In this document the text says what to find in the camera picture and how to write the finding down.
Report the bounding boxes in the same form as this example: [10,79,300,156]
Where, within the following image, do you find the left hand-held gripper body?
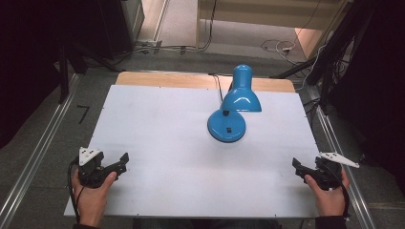
[77,146,108,189]

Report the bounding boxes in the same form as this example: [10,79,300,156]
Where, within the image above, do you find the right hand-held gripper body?
[313,151,361,192]

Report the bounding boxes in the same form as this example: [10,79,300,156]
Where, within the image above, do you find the blue desk lamp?
[206,64,263,144]

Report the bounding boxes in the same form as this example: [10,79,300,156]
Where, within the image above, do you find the person's right hand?
[303,169,351,219]

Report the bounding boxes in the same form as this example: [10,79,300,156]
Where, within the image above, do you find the person's left hand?
[70,167,118,227]

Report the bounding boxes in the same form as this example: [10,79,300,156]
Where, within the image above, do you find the white table board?
[63,84,323,219]

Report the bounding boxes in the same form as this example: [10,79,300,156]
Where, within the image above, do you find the grey power strip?
[136,38,164,54]

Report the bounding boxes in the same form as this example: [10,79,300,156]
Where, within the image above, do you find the black cabinet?
[60,0,146,61]

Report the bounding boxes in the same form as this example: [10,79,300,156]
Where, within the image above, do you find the aluminium floor rail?
[0,73,81,229]
[304,85,378,229]

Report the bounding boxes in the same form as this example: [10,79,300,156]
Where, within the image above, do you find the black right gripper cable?
[328,163,352,219]

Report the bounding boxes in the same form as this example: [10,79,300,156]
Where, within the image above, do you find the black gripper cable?
[328,163,352,219]
[66,157,86,224]

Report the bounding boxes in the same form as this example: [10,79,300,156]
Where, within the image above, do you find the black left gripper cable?
[66,157,86,224]

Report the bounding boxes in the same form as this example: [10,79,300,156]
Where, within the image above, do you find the black lamp cable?
[207,73,234,103]

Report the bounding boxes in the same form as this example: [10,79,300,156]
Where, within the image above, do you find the white floor cable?
[260,38,316,68]

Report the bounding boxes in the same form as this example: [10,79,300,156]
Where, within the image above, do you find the grey floor cables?
[111,0,219,65]

